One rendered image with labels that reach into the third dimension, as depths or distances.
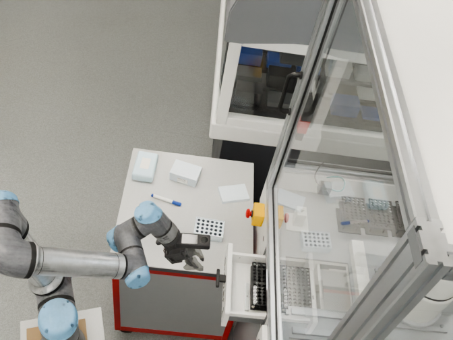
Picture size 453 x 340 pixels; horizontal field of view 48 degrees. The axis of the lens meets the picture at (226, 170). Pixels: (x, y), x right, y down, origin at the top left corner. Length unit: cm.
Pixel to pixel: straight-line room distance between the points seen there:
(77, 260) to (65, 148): 210
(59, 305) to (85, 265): 29
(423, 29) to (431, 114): 29
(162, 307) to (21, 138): 169
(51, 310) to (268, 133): 127
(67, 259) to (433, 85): 99
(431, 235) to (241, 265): 131
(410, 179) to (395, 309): 21
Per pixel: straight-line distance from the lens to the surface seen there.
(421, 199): 84
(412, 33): 124
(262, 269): 196
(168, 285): 222
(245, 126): 239
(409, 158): 88
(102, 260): 149
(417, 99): 105
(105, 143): 351
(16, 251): 139
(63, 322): 170
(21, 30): 452
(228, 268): 190
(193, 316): 247
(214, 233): 214
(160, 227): 160
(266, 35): 208
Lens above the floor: 256
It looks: 49 degrees down
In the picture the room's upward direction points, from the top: 12 degrees clockwise
